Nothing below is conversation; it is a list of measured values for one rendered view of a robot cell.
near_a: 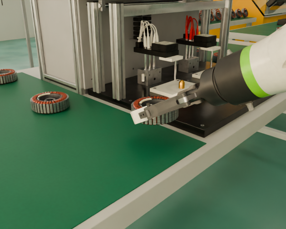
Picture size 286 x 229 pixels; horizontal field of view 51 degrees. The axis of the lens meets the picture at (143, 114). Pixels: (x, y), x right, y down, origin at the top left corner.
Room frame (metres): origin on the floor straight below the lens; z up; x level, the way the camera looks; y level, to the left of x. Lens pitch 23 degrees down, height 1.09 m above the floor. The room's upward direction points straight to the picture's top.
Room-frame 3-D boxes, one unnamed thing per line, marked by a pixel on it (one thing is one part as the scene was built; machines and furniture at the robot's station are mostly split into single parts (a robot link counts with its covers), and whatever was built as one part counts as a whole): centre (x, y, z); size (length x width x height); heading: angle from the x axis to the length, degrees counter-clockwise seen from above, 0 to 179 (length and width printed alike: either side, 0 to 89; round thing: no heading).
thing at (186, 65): (1.22, -0.19, 0.80); 0.08 x 0.05 x 0.06; 136
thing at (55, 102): (0.85, 0.28, 0.77); 0.11 x 0.11 x 0.04
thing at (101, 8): (1.16, -0.08, 1.04); 0.62 x 0.02 x 0.03; 136
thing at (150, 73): (1.05, -0.02, 0.80); 0.08 x 0.05 x 0.06; 136
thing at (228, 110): (1.05, -0.20, 0.76); 0.64 x 0.47 x 0.02; 136
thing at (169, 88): (0.95, -0.13, 0.78); 0.15 x 0.15 x 0.01; 46
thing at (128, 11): (1.11, -0.14, 1.03); 0.62 x 0.01 x 0.03; 136
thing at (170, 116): (0.66, -0.03, 0.82); 0.11 x 0.11 x 0.04
